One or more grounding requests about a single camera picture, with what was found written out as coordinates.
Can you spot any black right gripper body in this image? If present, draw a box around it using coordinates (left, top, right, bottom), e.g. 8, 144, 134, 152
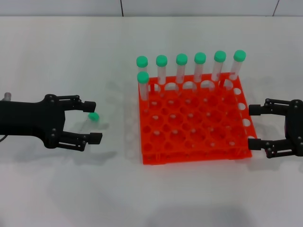
283, 99, 303, 157

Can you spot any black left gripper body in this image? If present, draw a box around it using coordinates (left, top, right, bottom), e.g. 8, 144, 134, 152
0, 94, 69, 149

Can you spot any clear test tube green cap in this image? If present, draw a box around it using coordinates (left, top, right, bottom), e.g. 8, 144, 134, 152
227, 50, 247, 92
137, 71, 150, 113
210, 51, 227, 92
175, 53, 188, 95
136, 55, 149, 74
79, 112, 100, 134
193, 52, 207, 92
156, 55, 168, 96

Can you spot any orange test tube rack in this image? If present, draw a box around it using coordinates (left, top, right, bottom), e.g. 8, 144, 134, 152
138, 73, 259, 166

